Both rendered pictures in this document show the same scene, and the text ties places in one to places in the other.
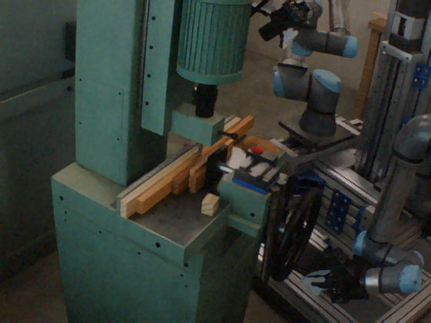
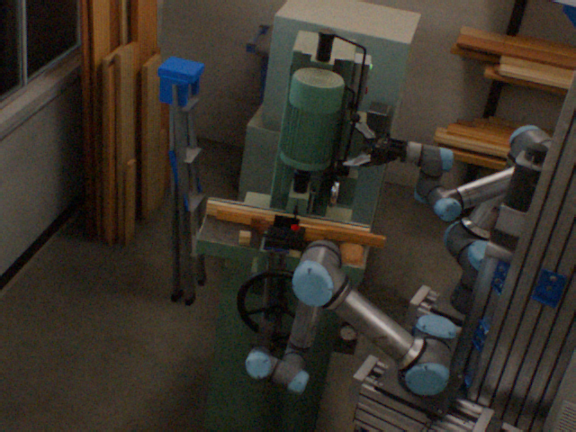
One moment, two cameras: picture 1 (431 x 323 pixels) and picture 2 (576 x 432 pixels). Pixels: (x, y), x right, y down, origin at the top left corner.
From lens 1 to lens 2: 251 cm
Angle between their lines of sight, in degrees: 55
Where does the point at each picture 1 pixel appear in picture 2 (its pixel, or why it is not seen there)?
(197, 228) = (220, 240)
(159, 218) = (217, 225)
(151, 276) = not seen: hidden behind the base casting
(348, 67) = not seen: outside the picture
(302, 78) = (463, 240)
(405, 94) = (481, 288)
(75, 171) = (263, 199)
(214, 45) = (287, 133)
